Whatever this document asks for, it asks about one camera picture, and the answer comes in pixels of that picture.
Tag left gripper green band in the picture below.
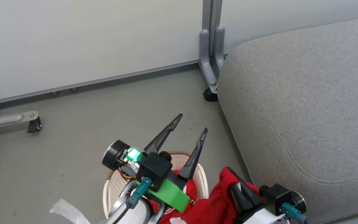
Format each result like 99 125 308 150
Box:
102 114 208 214

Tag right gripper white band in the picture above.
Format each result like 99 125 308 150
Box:
227 167 307 224

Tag red clothing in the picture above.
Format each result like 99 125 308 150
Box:
153 167 263 224

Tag white plastic laundry basket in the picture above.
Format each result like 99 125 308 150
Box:
103 151 209 219

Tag black caster wheel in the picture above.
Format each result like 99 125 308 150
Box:
203 88 219 102
27 116 42 133

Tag grey fabric sofa cushion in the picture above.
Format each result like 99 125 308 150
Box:
217 16 358 224

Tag grey partition foot bar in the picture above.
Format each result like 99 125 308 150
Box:
0 102 39 150

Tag right black cable teal connector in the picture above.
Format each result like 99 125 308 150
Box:
281 203 310 224

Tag black cable teal connector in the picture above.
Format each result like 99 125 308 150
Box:
112 177 152 224
281 203 310 224

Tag left black cable teal connector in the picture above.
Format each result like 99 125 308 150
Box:
112 177 152 224

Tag grey partition post with foot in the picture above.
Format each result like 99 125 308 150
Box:
199 0 226 94

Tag grey partition bottom rail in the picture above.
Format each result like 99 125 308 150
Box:
0 54 229 110

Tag white fabric strap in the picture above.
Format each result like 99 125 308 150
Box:
49 198 91 224

